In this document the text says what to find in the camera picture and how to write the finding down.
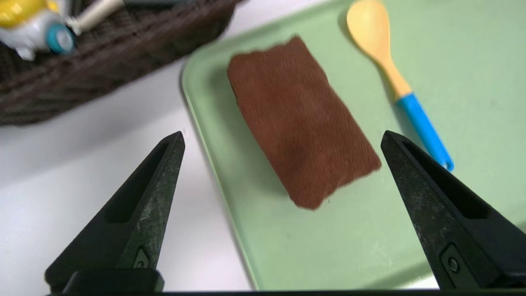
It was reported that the yellow duck toy car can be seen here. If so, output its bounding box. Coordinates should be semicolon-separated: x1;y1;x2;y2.
0;0;77;62

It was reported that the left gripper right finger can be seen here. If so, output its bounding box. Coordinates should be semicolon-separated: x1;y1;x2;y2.
380;130;526;290

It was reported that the brown towel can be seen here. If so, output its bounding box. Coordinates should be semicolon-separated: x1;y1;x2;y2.
227;35;383;210

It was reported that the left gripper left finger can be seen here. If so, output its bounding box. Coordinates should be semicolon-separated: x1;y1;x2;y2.
44;131;186;293

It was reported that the light green plastic tray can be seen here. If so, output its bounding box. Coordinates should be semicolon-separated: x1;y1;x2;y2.
181;0;526;291

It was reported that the yellow spoon with blue handle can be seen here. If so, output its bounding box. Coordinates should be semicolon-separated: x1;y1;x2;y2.
346;0;455;172

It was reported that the dark brown wicker basket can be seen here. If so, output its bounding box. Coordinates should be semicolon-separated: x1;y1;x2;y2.
0;0;244;126

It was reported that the white peeler with grey handle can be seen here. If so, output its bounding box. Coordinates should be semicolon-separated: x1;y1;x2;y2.
66;0;194;36

